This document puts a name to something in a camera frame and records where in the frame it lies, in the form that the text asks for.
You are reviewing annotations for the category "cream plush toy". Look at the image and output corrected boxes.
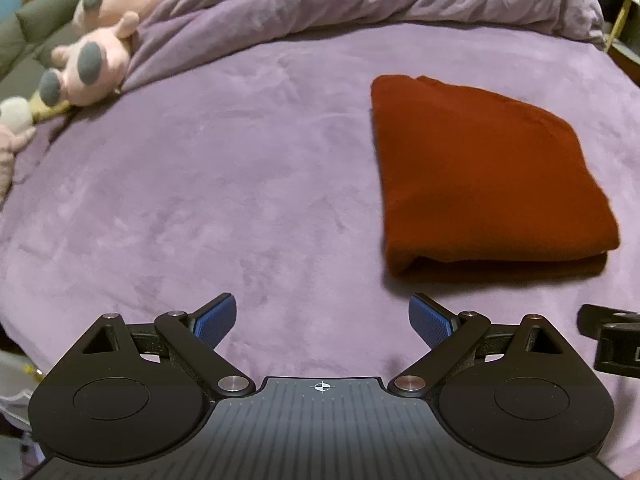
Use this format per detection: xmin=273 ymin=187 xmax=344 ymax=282
xmin=0 ymin=97 xmax=37 ymax=137

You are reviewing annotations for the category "pale pink plush toy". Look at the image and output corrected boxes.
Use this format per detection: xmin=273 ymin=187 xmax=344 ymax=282
xmin=0 ymin=125 xmax=37 ymax=202

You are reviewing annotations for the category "yellow plush toy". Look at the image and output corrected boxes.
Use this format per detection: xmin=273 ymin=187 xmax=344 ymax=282
xmin=29 ymin=89 xmax=77 ymax=122

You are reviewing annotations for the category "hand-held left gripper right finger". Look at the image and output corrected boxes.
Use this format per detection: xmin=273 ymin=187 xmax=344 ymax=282
xmin=387 ymin=294 xmax=563 ymax=399

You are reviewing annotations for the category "grey padded headboard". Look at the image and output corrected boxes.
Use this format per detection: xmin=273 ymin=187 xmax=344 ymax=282
xmin=0 ymin=0 xmax=117 ymax=82

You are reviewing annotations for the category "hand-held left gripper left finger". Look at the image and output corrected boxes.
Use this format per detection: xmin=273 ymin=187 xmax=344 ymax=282
xmin=82 ymin=292 xmax=256 ymax=399

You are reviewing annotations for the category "wooden side shelf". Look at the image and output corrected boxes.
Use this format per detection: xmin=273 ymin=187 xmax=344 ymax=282
xmin=602 ymin=0 xmax=640 ymax=61

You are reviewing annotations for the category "red knit cardigan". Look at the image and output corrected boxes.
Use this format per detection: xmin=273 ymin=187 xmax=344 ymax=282
xmin=370 ymin=74 xmax=622 ymax=280

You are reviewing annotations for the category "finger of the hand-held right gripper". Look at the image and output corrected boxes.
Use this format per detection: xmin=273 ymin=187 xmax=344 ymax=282
xmin=577 ymin=304 xmax=640 ymax=374

